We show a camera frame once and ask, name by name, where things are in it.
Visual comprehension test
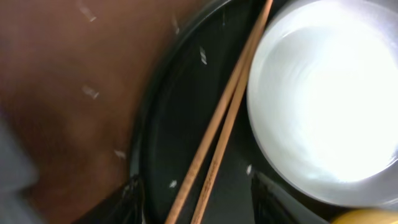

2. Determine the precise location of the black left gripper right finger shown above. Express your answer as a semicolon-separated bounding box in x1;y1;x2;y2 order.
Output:
251;172;328;224

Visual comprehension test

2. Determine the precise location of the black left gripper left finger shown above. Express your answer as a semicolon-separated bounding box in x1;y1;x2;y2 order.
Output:
73;175;144;224

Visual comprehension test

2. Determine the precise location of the wooden chopstick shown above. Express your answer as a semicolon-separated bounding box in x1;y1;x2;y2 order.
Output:
165;1;272;224
191;56;251;224

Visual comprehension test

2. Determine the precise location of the yellow plastic bowl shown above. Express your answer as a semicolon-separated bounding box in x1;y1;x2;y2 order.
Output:
332;209;398;224

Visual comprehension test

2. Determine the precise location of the grey round plate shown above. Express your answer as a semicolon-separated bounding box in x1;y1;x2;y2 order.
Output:
247;0;397;210

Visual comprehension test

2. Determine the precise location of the round black tray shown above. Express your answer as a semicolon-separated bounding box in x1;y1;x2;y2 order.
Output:
131;1;343;223

